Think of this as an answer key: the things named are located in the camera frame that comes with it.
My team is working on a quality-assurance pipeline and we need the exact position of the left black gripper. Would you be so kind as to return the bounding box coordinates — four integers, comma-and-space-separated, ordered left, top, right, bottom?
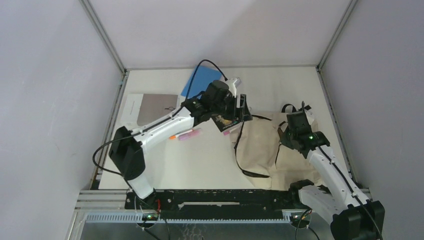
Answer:
211, 94, 253, 123

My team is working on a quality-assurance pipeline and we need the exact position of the black booklet with gold emblem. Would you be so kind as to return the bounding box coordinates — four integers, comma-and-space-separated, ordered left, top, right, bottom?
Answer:
211, 115, 242, 133

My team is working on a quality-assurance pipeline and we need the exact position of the beige canvas student bag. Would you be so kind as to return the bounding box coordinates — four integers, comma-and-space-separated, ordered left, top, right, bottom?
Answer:
229, 106, 324, 191

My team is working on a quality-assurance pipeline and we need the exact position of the pink translucent tube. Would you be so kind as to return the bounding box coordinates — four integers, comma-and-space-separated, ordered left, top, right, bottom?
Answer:
177, 128, 202, 141

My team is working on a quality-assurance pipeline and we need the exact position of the orange capped white pen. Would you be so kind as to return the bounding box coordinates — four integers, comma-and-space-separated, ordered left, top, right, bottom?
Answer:
169, 129, 194, 140

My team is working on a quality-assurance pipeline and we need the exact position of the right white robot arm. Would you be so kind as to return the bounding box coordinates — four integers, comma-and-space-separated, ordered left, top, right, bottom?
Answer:
280, 110, 385, 240

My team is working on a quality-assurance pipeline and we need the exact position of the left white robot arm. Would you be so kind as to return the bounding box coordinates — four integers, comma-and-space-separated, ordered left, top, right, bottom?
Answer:
108, 77, 252, 209

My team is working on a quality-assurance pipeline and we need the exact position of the blue notebook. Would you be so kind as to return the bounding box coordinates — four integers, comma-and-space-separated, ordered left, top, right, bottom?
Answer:
188, 65, 222, 98

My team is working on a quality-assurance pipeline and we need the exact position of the grey and white book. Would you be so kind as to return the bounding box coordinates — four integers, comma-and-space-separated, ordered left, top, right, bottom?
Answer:
119, 93, 180, 128

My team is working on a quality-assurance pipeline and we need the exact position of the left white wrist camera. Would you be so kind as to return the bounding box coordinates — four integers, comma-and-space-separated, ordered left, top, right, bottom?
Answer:
225, 77, 242, 98

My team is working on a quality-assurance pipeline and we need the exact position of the black mounting rail base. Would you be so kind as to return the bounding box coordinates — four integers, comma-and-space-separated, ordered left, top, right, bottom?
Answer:
124, 189, 306, 222

